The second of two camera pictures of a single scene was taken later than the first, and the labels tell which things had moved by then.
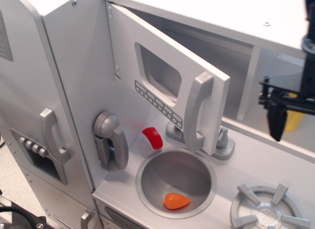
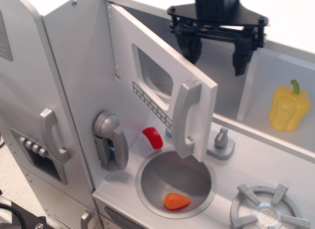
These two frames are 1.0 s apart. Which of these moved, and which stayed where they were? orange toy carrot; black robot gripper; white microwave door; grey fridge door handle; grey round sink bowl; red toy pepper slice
Moved: black robot gripper; white microwave door
Stayed: orange toy carrot; red toy pepper slice; grey fridge door handle; grey round sink bowl
